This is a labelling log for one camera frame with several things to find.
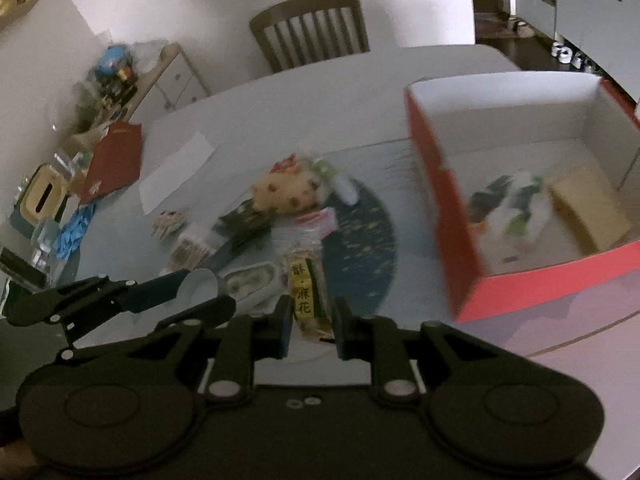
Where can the brown white snack packet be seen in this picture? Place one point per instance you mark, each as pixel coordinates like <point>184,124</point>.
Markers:
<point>192,250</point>

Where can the white tube green label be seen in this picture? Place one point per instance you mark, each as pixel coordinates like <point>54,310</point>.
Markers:
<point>332,177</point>

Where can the white green packet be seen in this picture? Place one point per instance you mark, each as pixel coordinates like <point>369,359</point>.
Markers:
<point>520,210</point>

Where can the yellow label snack packet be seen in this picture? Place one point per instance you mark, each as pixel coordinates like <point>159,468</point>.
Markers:
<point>305,285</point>

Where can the small striped packet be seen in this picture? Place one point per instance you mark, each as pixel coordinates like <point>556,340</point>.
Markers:
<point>167,222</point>

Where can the brown wooden chair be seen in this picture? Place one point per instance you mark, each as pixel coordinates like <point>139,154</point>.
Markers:
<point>310,30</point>

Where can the clear pale snack packet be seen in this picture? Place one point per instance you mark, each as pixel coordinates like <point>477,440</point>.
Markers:
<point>250,280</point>

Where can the pale round cup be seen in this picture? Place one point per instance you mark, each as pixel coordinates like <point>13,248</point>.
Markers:
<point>202,285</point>

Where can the tan spotted plush toy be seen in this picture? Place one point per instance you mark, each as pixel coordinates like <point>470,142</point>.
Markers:
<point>285,192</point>

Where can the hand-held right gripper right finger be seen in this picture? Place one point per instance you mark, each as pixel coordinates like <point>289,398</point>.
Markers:
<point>344,334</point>

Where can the pile of household clutter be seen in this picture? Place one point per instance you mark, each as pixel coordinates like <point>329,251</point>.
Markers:
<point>115,67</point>

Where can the yellow tissue box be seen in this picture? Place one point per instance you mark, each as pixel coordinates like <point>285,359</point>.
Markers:
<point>42,197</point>

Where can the beige drawer cabinet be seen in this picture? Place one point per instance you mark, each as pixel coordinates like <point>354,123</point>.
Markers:
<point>177,80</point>

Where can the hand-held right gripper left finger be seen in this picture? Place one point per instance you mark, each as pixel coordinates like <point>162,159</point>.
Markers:
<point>284,331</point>

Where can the dark green snack packet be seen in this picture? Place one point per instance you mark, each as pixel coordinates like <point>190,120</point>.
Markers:
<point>242,222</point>

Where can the black packet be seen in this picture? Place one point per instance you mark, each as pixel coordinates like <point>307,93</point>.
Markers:
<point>487,200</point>

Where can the tan cardboard box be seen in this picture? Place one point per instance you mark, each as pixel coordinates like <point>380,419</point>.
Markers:
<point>590,210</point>

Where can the clear packet red label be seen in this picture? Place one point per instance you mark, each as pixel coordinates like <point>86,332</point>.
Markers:
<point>315,220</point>

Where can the white paper towel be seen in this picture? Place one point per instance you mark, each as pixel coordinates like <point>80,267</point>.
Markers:
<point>177,170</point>

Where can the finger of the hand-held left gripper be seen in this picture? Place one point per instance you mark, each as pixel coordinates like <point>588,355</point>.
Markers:
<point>150,294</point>
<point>215,306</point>

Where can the small red orange toy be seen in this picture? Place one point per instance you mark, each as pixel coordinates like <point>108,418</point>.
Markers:
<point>285,164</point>

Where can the blue cloth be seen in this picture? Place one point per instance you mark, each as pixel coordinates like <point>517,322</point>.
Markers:
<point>75,232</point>

